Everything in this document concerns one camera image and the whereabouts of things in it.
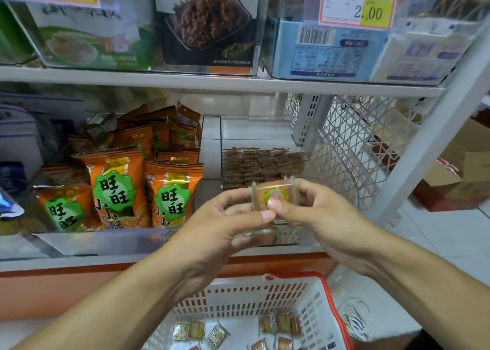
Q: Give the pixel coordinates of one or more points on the white metal shelf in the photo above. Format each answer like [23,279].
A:
[230,80]

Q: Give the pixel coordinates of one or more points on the row of small snack packets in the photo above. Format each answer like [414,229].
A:
[260,166]

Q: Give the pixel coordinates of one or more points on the person's right hand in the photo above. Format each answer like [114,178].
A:
[337,223]

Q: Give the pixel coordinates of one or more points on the person's right shoe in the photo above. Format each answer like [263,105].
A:
[358,319]

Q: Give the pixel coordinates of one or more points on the brown cardboard box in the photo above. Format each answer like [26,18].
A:
[459,170]

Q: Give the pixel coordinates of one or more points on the group of orange snack bags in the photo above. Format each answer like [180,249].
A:
[119,189]

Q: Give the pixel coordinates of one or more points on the clear plastic shelf front guard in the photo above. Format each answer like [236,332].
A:
[92,242]

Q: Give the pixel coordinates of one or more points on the orange shelf base panel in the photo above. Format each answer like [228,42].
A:
[61,288]

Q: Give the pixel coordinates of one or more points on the blue product box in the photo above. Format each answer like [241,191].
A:
[321,51]

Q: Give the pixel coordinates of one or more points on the blue white snack bag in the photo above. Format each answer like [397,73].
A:
[9,204]

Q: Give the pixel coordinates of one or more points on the dark green product bag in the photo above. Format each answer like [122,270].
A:
[14,36]

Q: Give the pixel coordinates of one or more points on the pile of small snack packets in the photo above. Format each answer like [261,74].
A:
[272,327]

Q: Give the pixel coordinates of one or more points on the person's left forearm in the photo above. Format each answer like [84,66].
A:
[92,319]

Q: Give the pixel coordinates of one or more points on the white perforated side panel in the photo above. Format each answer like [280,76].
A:
[352,147]

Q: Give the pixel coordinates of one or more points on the person's right forearm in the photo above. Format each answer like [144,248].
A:
[436,292]

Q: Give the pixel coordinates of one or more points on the bundle of snack packets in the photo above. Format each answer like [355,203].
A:
[274,193]

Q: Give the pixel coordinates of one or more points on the white basket with red rim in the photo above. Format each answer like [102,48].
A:
[321,304]

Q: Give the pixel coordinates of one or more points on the green white product box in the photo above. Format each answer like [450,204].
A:
[88,32]

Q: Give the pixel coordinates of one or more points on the person's left hand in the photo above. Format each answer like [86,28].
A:
[210,239]

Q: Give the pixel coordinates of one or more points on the black product box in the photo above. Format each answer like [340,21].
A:
[207,24]

